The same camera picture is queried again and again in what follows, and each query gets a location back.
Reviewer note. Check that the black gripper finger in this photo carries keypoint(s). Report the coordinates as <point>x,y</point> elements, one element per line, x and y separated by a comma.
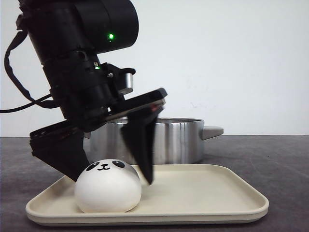
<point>64,153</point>
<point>139,135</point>

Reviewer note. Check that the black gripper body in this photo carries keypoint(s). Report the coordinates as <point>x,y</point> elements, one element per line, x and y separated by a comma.
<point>89,96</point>

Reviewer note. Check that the panda bun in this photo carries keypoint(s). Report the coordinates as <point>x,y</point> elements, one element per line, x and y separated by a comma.
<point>108,186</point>

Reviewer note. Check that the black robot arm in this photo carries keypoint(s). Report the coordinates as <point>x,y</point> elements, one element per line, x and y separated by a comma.
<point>67,36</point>

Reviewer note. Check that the stainless steel steamer pot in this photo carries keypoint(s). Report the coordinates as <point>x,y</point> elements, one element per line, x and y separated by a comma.
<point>176,141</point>

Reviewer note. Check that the cream rectangular plastic tray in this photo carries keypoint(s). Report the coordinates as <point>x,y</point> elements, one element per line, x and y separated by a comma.
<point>179,194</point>

